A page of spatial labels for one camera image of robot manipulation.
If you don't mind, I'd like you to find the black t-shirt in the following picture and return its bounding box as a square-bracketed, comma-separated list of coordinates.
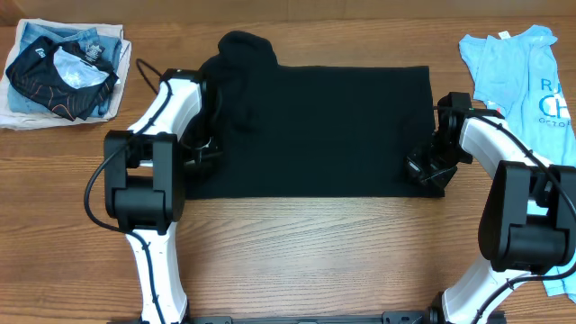
[186, 31, 443, 199]

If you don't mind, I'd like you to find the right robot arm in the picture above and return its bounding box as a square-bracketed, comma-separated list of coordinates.
[405, 92, 575, 323]

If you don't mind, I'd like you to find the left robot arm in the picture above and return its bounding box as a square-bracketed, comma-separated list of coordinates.
[103, 68, 222, 323]

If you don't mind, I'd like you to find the light blue t-shirt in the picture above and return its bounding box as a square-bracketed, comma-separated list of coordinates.
[458, 24, 576, 303]

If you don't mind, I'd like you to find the folded black patterned shirt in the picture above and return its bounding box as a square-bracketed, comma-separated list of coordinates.
[5, 36, 118, 121]

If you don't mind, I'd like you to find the folded beige cloth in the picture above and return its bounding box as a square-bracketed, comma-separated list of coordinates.
[1, 19, 131, 130]

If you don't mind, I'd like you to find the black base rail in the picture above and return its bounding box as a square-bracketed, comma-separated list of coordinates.
[184, 311, 425, 324]

